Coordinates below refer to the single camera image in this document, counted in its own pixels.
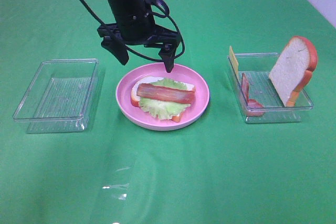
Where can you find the green tablecloth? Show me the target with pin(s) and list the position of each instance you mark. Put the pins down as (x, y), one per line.
(217, 170)

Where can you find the left clear plastic tray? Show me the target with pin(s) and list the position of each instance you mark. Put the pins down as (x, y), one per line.
(59, 98)

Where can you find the toast bread slice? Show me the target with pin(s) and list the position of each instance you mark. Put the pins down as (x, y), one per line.
(135, 95)
(293, 69)

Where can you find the right clear plastic tray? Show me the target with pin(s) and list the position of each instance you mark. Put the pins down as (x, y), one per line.
(257, 66)

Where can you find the pink round plate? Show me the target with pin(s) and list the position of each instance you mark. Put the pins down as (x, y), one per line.
(179, 73)

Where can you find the yellow cheese slice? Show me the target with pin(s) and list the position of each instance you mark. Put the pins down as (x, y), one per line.
(234, 62)

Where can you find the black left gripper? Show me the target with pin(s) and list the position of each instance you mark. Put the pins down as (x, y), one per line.
(135, 25)

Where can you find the clear plastic tray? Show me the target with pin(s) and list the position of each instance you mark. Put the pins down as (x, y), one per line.
(257, 66)
(59, 98)

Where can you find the red bacon strip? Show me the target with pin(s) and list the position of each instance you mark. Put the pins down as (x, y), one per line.
(251, 103)

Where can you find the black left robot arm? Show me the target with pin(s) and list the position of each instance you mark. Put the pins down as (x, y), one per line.
(128, 47)

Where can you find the clear tape strip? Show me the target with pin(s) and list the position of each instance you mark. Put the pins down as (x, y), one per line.
(117, 175)

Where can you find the brown bacon strip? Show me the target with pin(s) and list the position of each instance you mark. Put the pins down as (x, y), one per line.
(147, 90)

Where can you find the green lettuce leaf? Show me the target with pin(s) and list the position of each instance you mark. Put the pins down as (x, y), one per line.
(162, 107)

